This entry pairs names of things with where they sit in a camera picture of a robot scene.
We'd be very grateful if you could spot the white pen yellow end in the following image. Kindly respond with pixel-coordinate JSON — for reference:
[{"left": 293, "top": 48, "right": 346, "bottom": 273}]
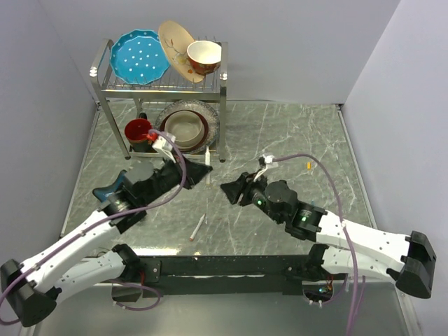
[{"left": 204, "top": 146, "right": 211, "bottom": 186}]

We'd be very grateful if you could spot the red and white bowl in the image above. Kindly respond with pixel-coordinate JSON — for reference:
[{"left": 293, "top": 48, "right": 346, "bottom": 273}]
[{"left": 186, "top": 41, "right": 222, "bottom": 76}]

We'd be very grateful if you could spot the red mug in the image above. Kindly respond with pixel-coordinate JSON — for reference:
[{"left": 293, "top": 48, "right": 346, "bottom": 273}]
[{"left": 125, "top": 118, "right": 153, "bottom": 153}]

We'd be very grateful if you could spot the beige ceramic bowl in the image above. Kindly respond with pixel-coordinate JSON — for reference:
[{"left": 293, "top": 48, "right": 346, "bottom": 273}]
[{"left": 164, "top": 110, "right": 205, "bottom": 149}]

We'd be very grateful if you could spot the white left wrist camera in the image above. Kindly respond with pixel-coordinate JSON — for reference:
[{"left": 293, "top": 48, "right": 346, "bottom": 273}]
[{"left": 146, "top": 129, "right": 176, "bottom": 160}]

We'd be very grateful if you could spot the beige floral plate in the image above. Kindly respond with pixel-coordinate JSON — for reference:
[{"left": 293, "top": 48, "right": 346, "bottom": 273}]
[{"left": 158, "top": 20, "right": 204, "bottom": 83}]

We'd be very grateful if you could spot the blue star-shaped dish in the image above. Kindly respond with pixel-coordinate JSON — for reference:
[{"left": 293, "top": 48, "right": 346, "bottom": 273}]
[{"left": 92, "top": 169, "right": 127, "bottom": 202}]

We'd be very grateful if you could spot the blue polka dot plate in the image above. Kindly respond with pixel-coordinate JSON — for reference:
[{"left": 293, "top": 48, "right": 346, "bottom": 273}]
[{"left": 110, "top": 29, "right": 170, "bottom": 85}]

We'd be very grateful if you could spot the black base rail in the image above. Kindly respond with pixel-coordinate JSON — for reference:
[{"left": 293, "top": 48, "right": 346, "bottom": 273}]
[{"left": 110, "top": 253, "right": 347, "bottom": 304}]

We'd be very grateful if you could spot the white pen orange end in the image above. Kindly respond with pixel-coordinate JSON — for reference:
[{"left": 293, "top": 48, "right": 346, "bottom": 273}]
[{"left": 189, "top": 213, "right": 207, "bottom": 242}]

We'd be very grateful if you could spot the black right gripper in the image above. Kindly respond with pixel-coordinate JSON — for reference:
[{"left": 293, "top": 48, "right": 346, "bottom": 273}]
[{"left": 220, "top": 168, "right": 284, "bottom": 223}]

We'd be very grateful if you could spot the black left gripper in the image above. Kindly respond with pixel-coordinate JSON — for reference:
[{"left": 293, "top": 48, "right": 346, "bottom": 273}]
[{"left": 141, "top": 149, "right": 212, "bottom": 205}]

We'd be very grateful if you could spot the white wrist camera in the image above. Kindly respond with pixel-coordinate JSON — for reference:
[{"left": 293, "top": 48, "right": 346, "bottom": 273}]
[
  {"left": 146, "top": 129, "right": 176, "bottom": 160},
  {"left": 253, "top": 154, "right": 279, "bottom": 181}
]

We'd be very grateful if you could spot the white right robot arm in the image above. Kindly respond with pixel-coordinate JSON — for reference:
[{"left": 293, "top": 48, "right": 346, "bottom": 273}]
[{"left": 220, "top": 172, "right": 437, "bottom": 299}]

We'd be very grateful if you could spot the steel dish rack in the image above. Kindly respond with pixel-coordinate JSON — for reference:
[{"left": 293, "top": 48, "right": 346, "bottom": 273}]
[{"left": 89, "top": 38, "right": 229, "bottom": 162}]

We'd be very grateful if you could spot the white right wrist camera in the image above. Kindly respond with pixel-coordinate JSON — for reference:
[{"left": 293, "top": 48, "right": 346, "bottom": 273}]
[{"left": 253, "top": 154, "right": 279, "bottom": 181}]

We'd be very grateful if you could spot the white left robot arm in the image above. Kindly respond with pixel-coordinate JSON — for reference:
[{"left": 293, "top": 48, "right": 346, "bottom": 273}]
[{"left": 1, "top": 157, "right": 213, "bottom": 327}]

